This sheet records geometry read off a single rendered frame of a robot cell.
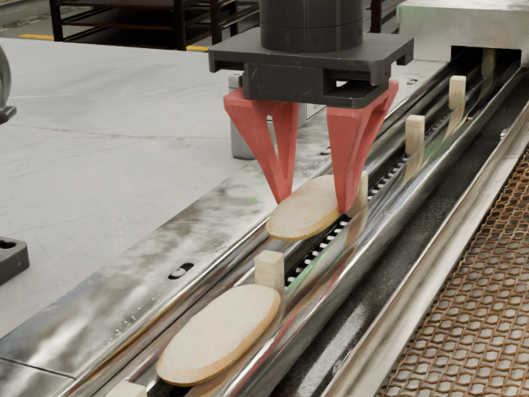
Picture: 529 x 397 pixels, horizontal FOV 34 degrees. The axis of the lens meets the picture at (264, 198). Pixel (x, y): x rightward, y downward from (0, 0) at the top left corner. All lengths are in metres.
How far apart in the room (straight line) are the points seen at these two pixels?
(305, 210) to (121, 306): 0.12
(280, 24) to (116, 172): 0.33
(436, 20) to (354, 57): 0.49
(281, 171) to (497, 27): 0.45
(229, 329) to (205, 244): 0.10
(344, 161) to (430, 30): 0.48
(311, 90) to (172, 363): 0.16
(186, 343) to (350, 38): 0.18
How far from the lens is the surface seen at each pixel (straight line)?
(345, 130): 0.47
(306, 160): 0.65
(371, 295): 0.55
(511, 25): 0.93
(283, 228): 0.49
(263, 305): 0.46
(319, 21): 0.47
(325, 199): 0.52
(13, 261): 0.60
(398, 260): 0.59
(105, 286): 0.48
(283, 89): 0.47
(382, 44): 0.49
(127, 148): 0.83
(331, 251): 0.53
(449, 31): 0.95
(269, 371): 0.40
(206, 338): 0.43
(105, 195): 0.72
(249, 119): 0.49
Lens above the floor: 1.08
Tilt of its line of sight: 22 degrees down
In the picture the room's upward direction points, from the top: 2 degrees counter-clockwise
